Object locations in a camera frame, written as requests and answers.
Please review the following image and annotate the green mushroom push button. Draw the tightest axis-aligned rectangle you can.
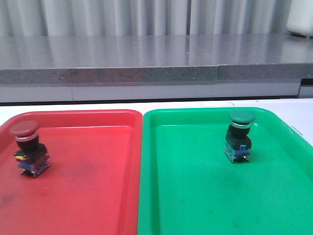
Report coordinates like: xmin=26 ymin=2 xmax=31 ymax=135
xmin=224 ymin=110 xmax=255 ymax=163

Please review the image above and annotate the red mushroom push button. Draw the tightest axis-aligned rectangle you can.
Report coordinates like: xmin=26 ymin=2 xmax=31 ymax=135
xmin=9 ymin=120 xmax=51 ymax=178

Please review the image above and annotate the green plastic tray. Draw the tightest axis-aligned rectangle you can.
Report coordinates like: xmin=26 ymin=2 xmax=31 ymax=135
xmin=137 ymin=108 xmax=313 ymax=235

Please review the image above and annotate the red plastic tray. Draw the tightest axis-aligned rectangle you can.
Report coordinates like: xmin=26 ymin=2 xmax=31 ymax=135
xmin=0 ymin=110 xmax=142 ymax=235

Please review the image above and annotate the grey stone platform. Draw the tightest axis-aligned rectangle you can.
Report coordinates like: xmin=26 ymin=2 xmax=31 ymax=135
xmin=0 ymin=33 xmax=313 ymax=103

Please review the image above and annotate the white container in background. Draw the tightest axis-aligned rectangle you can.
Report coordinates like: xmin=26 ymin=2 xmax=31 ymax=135
xmin=287 ymin=0 xmax=313 ymax=37

